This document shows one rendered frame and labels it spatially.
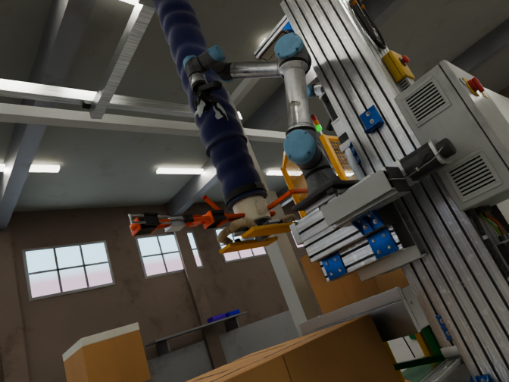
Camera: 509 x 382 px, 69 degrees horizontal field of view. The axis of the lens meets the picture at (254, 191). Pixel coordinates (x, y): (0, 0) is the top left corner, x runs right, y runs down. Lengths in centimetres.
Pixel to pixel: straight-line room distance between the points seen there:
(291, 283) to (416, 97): 216
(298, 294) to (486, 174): 219
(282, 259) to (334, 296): 120
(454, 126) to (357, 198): 41
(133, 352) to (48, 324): 429
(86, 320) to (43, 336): 68
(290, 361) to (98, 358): 171
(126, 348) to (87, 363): 26
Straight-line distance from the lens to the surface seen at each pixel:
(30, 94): 380
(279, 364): 148
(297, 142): 140
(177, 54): 238
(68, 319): 728
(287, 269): 327
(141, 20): 313
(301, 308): 325
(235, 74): 185
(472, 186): 138
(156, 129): 451
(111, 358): 297
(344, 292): 212
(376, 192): 120
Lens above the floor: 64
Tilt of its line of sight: 20 degrees up
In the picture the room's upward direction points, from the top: 21 degrees counter-clockwise
